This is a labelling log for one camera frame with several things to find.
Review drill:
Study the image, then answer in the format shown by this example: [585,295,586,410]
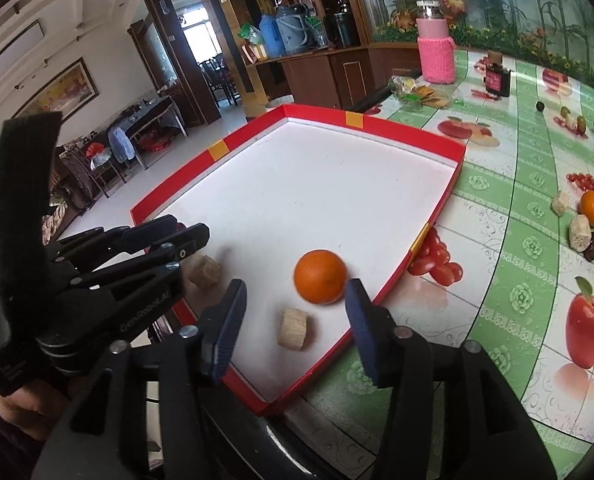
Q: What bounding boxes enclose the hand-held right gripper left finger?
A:
[31,279,248,480]

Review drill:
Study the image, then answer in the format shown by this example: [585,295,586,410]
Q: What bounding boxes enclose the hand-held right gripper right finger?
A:
[343,278,558,480]

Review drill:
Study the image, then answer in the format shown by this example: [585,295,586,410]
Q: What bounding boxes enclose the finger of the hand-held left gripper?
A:
[36,259,185,377]
[47,214,211,282]

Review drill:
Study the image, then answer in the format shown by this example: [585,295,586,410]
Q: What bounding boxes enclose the red tray with white base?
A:
[130,104,466,417]

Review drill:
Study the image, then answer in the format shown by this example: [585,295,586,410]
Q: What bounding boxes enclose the person's left hand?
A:
[0,382,75,442]

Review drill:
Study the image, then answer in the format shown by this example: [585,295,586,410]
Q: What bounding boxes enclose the blue cloth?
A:
[108,125,134,163]

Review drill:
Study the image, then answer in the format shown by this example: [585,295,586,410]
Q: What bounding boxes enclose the grey side desk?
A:
[110,96,188,171]

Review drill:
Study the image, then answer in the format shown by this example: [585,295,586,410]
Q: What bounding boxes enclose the black round stool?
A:
[197,400,378,480]

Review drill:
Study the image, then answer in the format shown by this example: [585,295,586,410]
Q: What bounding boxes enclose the dark dining chairs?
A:
[199,57,238,106]

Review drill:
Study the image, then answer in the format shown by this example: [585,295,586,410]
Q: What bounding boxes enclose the green fruit-print tablecloth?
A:
[284,47,594,461]

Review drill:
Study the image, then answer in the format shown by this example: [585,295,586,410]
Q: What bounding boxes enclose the rectangular ceiling light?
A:
[0,20,45,85]

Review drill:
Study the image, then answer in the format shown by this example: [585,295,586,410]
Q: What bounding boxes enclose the wooden cabinet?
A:
[247,45,423,111]

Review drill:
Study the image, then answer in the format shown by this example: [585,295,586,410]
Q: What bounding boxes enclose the green plastic bag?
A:
[238,24,268,63]

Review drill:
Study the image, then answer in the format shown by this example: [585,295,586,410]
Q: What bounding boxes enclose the blue thermos jug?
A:
[258,14,287,58]

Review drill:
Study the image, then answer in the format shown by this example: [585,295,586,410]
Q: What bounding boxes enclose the grey thermos jug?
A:
[276,4,312,55]

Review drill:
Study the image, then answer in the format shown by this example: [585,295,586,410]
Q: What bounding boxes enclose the clear plastic snack bag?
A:
[388,75,465,112]

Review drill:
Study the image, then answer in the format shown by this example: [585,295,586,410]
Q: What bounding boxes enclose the black jar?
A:
[324,7,360,50]

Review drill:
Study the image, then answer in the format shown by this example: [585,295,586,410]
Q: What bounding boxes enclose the pink knit-sleeved bottle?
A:
[416,1,458,85]

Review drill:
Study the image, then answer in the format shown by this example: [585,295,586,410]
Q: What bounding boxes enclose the dark small box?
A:
[483,52,512,98]

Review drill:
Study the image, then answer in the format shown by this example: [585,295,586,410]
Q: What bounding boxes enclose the glass screen with plants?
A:
[352,0,594,81]

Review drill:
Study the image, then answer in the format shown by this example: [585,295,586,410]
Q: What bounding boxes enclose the framed wall painting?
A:
[14,57,100,121]

